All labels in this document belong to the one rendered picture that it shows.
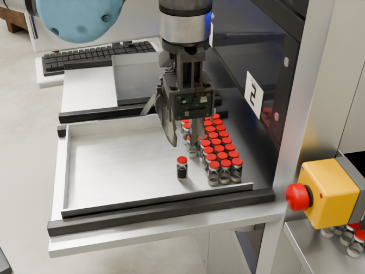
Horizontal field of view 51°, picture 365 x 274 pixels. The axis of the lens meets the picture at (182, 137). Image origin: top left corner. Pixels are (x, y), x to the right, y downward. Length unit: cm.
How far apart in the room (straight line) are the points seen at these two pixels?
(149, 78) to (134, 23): 47
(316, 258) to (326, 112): 24
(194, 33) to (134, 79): 58
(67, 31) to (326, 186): 38
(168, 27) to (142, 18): 99
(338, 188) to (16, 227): 163
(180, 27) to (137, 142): 38
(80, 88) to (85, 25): 69
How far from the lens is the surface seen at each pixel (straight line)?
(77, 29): 40
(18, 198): 211
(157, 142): 84
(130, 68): 116
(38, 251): 184
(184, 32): 54
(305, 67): 56
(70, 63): 118
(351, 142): 64
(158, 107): 64
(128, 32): 154
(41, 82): 132
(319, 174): 57
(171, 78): 60
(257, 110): 73
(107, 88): 107
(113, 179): 76
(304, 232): 69
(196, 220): 68
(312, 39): 54
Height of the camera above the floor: 139
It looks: 37 degrees down
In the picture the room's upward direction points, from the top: straight up
